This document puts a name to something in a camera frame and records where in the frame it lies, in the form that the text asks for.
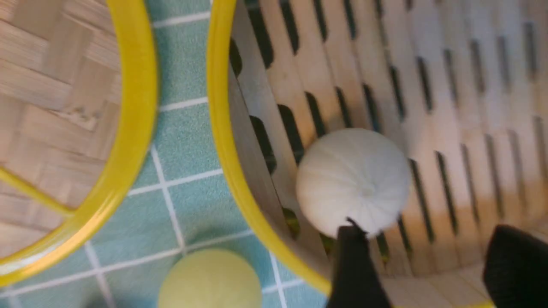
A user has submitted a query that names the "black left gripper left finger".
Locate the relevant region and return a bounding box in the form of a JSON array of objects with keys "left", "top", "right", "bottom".
[{"left": 326, "top": 218, "right": 392, "bottom": 308}]

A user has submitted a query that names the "white bun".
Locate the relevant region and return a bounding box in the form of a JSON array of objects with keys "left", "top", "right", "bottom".
[{"left": 295, "top": 128, "right": 411, "bottom": 238}]

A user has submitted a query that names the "yellow-rimmed bamboo steamer tray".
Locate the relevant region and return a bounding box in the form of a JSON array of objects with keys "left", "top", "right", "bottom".
[{"left": 207, "top": 0, "right": 547, "bottom": 308}]

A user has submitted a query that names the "yellow-green bun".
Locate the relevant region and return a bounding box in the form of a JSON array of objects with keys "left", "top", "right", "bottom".
[{"left": 157, "top": 249, "right": 262, "bottom": 308}]

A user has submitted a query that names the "yellow-rimmed bamboo steamer lid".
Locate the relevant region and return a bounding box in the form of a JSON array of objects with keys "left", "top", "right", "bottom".
[{"left": 0, "top": 0, "right": 158, "bottom": 288}]

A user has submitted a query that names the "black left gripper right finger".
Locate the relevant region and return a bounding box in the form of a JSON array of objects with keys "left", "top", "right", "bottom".
[{"left": 483, "top": 225, "right": 548, "bottom": 308}]

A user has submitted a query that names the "green checkered tablecloth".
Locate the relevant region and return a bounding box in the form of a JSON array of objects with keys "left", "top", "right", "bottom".
[{"left": 1, "top": 0, "right": 326, "bottom": 308}]

